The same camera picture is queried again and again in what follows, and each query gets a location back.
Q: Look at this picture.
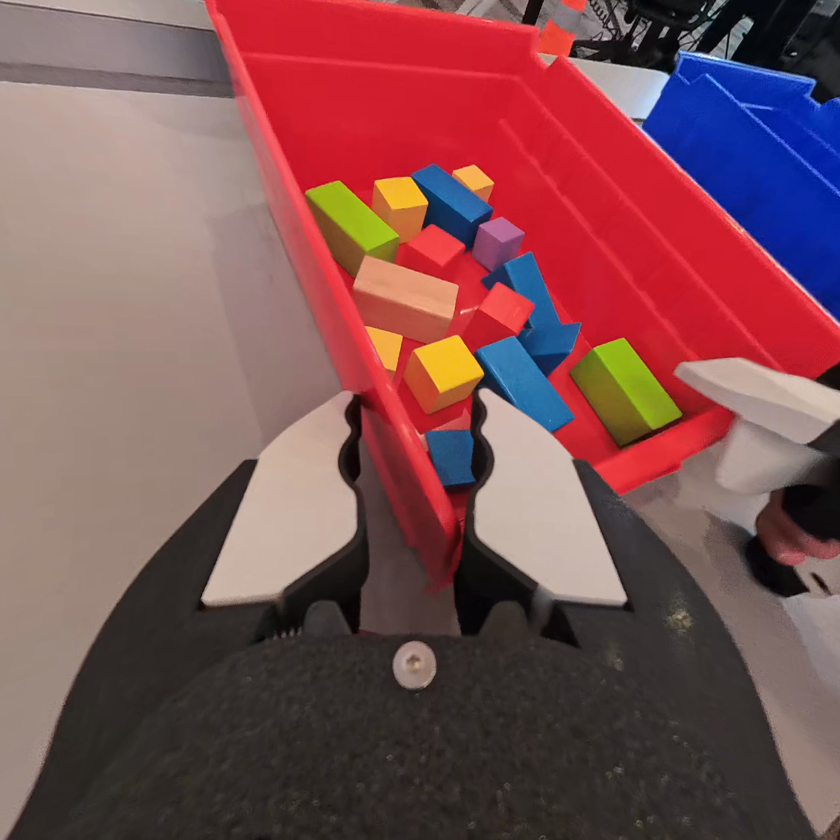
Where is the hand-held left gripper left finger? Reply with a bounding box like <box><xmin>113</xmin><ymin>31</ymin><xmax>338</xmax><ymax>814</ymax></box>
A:
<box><xmin>201</xmin><ymin>392</ymin><xmax>370</xmax><ymax>620</ymax></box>

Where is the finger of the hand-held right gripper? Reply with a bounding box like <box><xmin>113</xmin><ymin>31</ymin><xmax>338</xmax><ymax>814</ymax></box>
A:
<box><xmin>675</xmin><ymin>357</ymin><xmax>840</xmax><ymax>447</ymax></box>

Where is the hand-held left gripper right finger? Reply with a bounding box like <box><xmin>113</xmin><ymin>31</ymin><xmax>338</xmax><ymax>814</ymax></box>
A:
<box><xmin>456</xmin><ymin>389</ymin><xmax>628</xmax><ymax>620</ymax></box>

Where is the blue plastic bin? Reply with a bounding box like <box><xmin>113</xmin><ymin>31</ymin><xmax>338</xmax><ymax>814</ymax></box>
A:
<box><xmin>641</xmin><ymin>53</ymin><xmax>840</xmax><ymax>322</ymax></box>

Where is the red plastic bin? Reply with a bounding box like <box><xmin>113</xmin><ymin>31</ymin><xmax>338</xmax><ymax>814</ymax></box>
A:
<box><xmin>206</xmin><ymin>0</ymin><xmax>840</xmax><ymax>592</ymax></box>

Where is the pile of coloured wooden blocks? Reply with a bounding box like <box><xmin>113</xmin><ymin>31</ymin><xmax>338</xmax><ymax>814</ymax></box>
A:
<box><xmin>305</xmin><ymin>163</ymin><xmax>686</xmax><ymax>493</ymax></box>

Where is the grey desk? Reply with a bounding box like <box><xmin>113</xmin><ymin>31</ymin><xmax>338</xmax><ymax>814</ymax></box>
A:
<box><xmin>0</xmin><ymin>0</ymin><xmax>840</xmax><ymax>815</ymax></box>

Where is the person's right hand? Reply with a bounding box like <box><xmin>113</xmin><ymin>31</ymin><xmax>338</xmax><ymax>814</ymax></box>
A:
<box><xmin>755</xmin><ymin>499</ymin><xmax>840</xmax><ymax>568</ymax></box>

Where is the red floor object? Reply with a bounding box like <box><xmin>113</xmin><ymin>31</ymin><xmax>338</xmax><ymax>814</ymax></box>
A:
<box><xmin>536</xmin><ymin>0</ymin><xmax>588</xmax><ymax>59</ymax></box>

